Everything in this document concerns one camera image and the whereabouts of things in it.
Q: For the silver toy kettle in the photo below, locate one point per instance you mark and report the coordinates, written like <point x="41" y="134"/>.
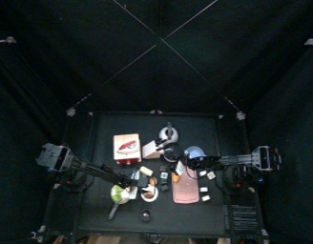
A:
<point x="168" y="134"/>

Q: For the white box with red print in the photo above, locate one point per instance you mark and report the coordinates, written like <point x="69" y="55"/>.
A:
<point x="127" y="148"/>

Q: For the white round plate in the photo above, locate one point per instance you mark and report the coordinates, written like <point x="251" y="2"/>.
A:
<point x="150" y="196"/>

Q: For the orange toy food piece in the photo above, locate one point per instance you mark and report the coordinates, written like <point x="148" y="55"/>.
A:
<point x="175" y="178"/>

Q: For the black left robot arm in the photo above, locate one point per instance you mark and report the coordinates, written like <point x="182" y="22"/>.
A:
<point x="91" y="170"/>

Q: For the white printed card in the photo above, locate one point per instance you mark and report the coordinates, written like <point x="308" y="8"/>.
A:
<point x="179" y="168"/>

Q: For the small green white box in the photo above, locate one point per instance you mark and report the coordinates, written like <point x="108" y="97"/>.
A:
<point x="163" y="175"/>

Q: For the pale blue toy piece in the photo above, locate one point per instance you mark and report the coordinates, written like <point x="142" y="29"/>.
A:
<point x="135" y="174"/>

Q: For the small white cube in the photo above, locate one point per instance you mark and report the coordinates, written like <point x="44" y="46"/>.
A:
<point x="203" y="189"/>
<point x="202" y="173"/>
<point x="205" y="198"/>
<point x="210" y="175"/>

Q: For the small black block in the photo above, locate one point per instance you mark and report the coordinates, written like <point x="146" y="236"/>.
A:
<point x="164" y="187"/>
<point x="162" y="168"/>

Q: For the black toy pot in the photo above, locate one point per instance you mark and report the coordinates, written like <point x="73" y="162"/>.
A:
<point x="172" y="152"/>

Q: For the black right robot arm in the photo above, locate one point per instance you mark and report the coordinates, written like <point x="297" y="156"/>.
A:
<point x="247" y="158"/>

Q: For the white toy food piece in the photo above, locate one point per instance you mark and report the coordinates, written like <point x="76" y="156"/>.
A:
<point x="132" y="193"/>

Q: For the yellow toy butter block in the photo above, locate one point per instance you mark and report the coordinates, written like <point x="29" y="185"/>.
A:
<point x="146" y="171"/>

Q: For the beige wooden knife block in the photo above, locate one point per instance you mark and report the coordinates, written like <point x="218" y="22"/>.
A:
<point x="151" y="150"/>

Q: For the brown white eggshell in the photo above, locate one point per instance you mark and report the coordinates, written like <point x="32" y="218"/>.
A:
<point x="148" y="192"/>

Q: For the pink cutting board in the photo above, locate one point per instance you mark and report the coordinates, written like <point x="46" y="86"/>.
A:
<point x="186" y="189"/>

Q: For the small black round cup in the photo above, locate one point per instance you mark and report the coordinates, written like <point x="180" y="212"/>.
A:
<point x="146" y="215"/>

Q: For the blue toy bowl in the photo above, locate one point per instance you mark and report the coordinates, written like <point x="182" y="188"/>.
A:
<point x="194" y="152"/>

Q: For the brown toy egg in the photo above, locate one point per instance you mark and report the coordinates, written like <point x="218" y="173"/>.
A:
<point x="152" y="181"/>

